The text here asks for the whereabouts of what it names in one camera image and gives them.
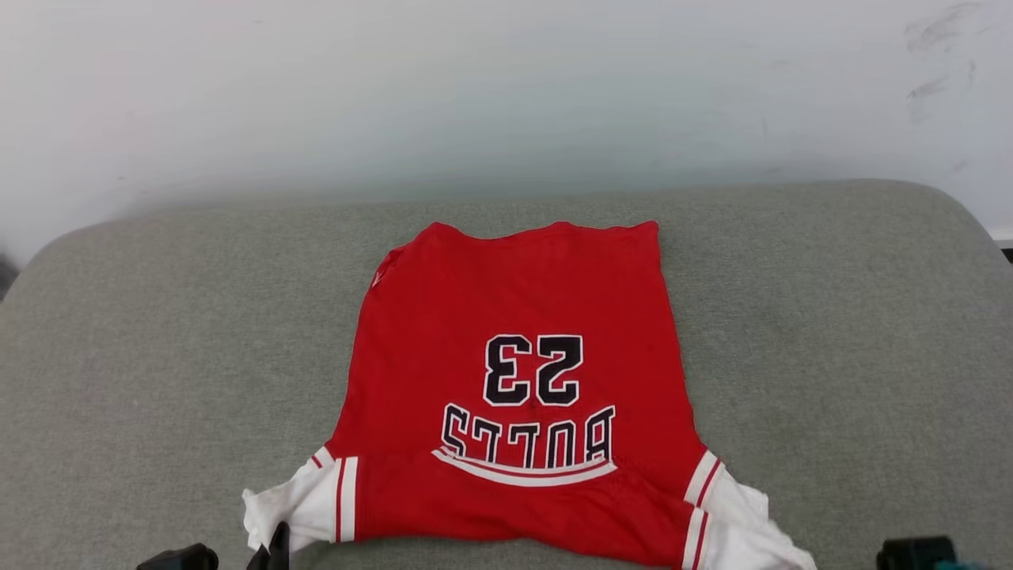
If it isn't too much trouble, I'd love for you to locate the red white basketball jersey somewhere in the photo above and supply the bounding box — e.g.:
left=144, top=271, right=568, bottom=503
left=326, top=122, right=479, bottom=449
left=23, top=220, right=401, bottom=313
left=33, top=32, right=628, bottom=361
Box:
left=241, top=220, right=818, bottom=570

